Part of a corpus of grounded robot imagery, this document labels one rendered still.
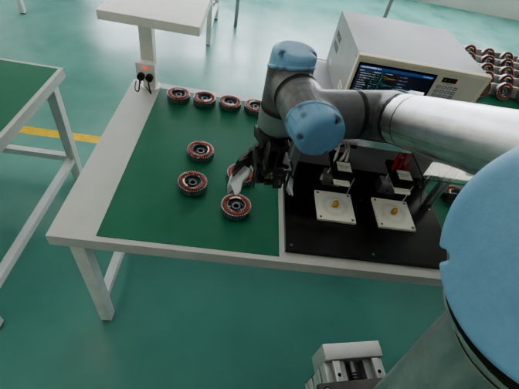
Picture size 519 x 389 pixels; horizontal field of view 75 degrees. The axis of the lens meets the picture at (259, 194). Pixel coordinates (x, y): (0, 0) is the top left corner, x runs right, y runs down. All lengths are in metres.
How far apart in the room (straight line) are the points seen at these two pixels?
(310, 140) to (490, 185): 0.31
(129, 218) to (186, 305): 0.78
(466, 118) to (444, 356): 0.25
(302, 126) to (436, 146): 0.16
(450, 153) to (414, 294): 1.92
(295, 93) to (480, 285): 0.38
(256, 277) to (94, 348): 0.86
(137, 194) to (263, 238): 0.49
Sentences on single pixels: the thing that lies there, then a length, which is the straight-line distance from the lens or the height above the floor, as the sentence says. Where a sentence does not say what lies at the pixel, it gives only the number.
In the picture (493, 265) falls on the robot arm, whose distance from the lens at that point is 0.20.
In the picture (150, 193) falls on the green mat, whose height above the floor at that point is 0.75.
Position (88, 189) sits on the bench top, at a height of 0.75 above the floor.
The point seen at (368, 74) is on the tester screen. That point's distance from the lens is 1.18.
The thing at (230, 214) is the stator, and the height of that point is 0.78.
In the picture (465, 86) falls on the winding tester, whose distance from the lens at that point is 1.32.
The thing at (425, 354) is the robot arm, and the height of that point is 1.48.
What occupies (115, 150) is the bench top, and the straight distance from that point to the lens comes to 1.52.
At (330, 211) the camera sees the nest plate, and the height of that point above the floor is 0.78.
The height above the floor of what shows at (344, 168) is 0.92.
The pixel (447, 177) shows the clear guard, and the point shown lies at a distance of 1.26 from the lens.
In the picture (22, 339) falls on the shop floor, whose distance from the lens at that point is 1.99.
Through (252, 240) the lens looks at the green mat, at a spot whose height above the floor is 0.75.
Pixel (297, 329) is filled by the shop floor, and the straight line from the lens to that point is 1.92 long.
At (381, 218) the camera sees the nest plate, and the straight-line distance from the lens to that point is 1.41.
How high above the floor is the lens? 1.72
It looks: 46 degrees down
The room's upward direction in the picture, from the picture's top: 13 degrees clockwise
